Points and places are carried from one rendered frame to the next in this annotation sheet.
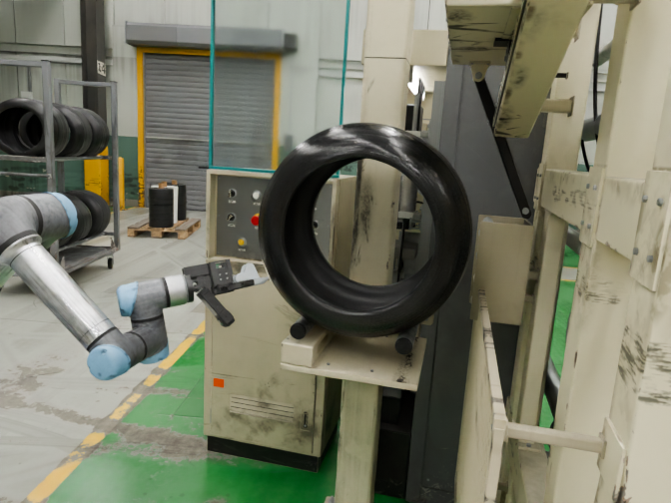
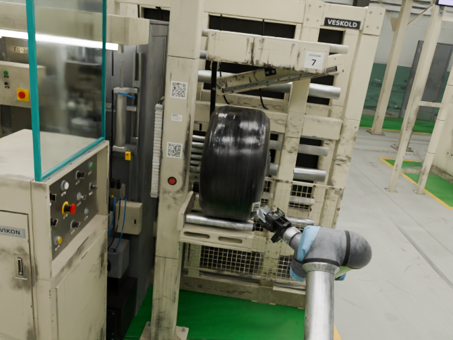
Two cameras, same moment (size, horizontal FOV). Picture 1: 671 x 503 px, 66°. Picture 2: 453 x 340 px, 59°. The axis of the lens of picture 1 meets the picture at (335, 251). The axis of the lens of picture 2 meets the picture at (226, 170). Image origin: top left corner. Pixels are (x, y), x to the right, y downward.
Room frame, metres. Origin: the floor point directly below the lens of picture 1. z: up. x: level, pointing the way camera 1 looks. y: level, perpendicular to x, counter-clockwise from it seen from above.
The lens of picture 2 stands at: (1.77, 1.79, 1.79)
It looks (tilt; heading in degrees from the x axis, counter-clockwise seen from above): 19 degrees down; 260
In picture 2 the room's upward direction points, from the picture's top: 7 degrees clockwise
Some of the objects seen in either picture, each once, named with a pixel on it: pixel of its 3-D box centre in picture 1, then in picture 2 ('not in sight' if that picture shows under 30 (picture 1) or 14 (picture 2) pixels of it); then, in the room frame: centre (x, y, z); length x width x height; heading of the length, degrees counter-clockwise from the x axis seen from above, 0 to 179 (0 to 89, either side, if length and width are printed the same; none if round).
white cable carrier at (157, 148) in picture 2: not in sight; (158, 151); (1.79, -0.12, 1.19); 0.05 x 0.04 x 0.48; 77
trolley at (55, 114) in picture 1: (56, 179); not in sight; (4.81, 2.62, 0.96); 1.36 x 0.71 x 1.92; 177
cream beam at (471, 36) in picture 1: (505, 9); (267, 51); (1.26, -0.35, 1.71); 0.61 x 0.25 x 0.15; 167
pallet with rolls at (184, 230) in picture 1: (167, 207); not in sight; (7.83, 2.59, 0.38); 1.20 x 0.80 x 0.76; 5
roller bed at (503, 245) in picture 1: (498, 266); (194, 156); (1.57, -0.51, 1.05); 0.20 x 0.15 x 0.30; 167
